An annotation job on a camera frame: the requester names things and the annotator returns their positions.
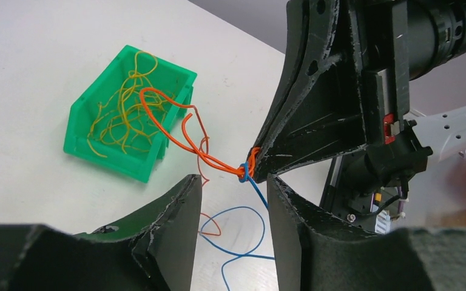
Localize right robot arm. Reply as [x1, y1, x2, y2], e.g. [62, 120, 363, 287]
[252, 1, 466, 216]

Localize green plastic bin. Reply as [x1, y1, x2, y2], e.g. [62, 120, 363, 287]
[63, 45, 197, 182]

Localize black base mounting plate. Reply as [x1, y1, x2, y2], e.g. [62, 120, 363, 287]
[319, 153, 398, 235]

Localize orange and blue wires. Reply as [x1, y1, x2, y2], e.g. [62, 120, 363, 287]
[138, 87, 276, 291]

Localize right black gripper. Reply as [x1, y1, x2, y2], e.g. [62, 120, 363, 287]
[253, 1, 466, 182]

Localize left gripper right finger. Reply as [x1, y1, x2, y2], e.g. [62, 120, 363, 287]
[266, 175, 466, 290]

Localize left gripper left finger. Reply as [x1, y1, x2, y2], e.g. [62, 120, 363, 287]
[0, 174, 202, 290]

